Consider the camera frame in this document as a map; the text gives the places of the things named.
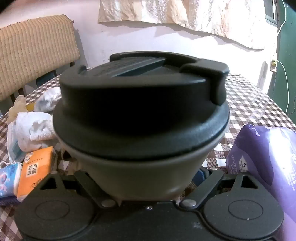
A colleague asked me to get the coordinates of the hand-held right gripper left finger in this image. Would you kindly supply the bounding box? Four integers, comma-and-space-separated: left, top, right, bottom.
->
39, 170, 116, 208

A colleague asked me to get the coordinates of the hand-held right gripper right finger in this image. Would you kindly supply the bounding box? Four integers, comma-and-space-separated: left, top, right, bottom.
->
179, 167, 252, 208

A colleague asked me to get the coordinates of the white cloth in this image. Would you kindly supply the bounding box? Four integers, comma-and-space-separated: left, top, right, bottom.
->
35, 88, 62, 114

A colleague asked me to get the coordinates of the dark grey lidded container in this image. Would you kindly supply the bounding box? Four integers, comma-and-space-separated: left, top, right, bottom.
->
52, 52, 231, 201

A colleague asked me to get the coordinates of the orange tissue packet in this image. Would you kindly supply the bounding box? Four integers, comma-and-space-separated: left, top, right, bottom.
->
17, 146, 58, 202

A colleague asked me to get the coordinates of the purple tissue pack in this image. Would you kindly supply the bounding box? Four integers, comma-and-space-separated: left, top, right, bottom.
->
225, 124, 296, 241

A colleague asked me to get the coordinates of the white towel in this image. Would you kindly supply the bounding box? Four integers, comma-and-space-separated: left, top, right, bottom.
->
14, 111, 57, 149

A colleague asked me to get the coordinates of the blue tissue packet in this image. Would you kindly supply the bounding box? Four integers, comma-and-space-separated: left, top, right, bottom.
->
0, 162, 23, 200

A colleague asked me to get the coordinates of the face mask pack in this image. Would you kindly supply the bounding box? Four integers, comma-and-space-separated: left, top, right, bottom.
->
7, 123, 26, 162

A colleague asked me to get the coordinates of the brown checked tablecloth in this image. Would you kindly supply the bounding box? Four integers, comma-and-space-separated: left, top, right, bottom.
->
0, 74, 296, 241

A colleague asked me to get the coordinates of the tan woven mat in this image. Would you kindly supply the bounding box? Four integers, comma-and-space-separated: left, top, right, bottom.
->
0, 14, 80, 101

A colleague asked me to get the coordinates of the green door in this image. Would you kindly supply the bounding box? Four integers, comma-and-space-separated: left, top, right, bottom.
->
266, 0, 296, 121

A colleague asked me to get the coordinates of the dark window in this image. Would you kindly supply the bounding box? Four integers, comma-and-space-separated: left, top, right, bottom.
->
265, 0, 278, 25

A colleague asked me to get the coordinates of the wall socket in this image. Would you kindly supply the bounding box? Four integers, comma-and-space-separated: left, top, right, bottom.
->
270, 52, 278, 73

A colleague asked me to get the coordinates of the cream crinkled wall cloth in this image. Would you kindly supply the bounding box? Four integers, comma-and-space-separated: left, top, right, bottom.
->
97, 0, 267, 50

